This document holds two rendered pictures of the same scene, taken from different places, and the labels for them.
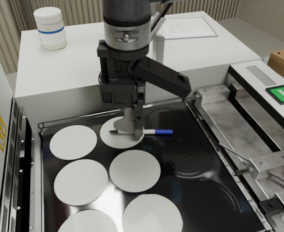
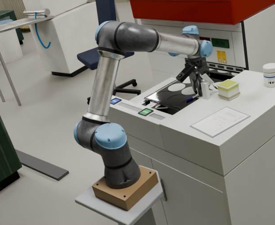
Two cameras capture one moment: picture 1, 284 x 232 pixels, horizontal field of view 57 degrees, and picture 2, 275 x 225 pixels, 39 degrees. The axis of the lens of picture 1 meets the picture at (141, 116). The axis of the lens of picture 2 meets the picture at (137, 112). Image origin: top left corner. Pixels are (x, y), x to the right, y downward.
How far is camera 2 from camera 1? 2.31 m
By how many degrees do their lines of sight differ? 110
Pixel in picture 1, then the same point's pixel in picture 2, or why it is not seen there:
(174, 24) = (225, 122)
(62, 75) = (241, 79)
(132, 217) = (182, 85)
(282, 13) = not seen: outside the picture
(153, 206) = (178, 88)
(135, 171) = (189, 90)
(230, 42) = (180, 126)
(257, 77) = (158, 116)
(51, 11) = (268, 66)
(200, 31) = (203, 124)
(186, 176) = (173, 96)
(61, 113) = not seen: hidden behind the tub
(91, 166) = not seen: hidden behind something
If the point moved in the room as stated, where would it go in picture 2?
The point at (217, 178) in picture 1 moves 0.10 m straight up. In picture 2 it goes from (163, 99) to (159, 82)
